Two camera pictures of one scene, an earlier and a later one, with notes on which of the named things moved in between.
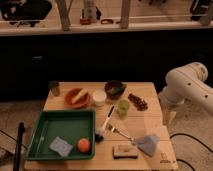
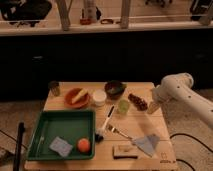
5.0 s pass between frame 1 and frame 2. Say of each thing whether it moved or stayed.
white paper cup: stayed
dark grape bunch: stayed
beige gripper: moved
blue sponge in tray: stayed
